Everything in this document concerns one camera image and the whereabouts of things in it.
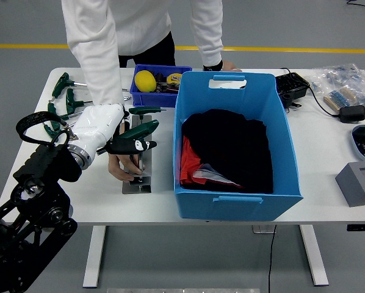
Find person's left hand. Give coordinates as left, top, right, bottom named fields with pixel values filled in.
left=222, top=60, right=243, bottom=73

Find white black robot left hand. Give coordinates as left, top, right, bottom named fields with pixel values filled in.
left=70, top=103, right=157, bottom=157

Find person's right hand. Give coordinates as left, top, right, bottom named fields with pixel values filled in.
left=107, top=152, right=145, bottom=183

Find grey metal tool holder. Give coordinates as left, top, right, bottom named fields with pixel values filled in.
left=122, top=114, right=153, bottom=195

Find large green T-handle hex wrench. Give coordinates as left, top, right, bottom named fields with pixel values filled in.
left=96, top=119, right=160, bottom=176

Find thin green T-handle hex wrench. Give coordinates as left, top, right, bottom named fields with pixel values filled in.
left=129, top=106, right=167, bottom=123

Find black charger box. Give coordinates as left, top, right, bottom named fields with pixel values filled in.
left=275, top=71, right=311, bottom=109

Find large light blue box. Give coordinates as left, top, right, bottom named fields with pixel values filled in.
left=172, top=71, right=304, bottom=222

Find black wristwatch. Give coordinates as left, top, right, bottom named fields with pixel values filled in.
left=202, top=60, right=224, bottom=72

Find small dark blue bin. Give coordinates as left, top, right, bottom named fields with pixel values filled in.
left=129, top=63, right=192, bottom=108

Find yellow tape measure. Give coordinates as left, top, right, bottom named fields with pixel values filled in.
left=165, top=72, right=183, bottom=84

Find yellow lemon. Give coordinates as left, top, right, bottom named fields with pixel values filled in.
left=134, top=70, right=157, bottom=93

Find dark brown metal parts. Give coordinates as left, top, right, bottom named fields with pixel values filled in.
left=156, top=82, right=179, bottom=94

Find red cloth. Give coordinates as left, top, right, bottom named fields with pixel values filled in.
left=179, top=136, right=244, bottom=189

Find black cloth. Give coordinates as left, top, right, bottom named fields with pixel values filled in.
left=181, top=109, right=274, bottom=195

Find white cloth patch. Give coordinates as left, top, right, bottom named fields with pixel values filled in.
left=192, top=164, right=237, bottom=186

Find white table leg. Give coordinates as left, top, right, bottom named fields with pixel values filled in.
left=298, top=225, right=329, bottom=287
left=82, top=225, right=107, bottom=288

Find person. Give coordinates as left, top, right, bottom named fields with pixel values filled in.
left=61, top=0, right=225, bottom=70

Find clear bag of blue resistors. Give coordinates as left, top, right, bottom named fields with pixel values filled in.
left=310, top=63, right=365, bottom=108

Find tan resistor tape strip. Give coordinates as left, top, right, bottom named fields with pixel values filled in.
left=323, top=86, right=358, bottom=111

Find black power adapter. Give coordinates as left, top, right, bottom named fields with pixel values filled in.
left=338, top=104, right=365, bottom=124

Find grey parts tray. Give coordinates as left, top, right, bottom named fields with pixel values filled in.
left=350, top=124, right=365, bottom=162

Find grey recessed block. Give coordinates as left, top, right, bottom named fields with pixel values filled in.
left=335, top=161, right=365, bottom=208

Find long green T-handle hex wrench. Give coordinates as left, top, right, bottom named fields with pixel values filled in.
left=51, top=72, right=130, bottom=98

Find black adapter cable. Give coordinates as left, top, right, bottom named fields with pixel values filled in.
left=279, top=67, right=342, bottom=118

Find thin black floor cable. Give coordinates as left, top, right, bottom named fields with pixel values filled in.
left=345, top=0, right=365, bottom=16

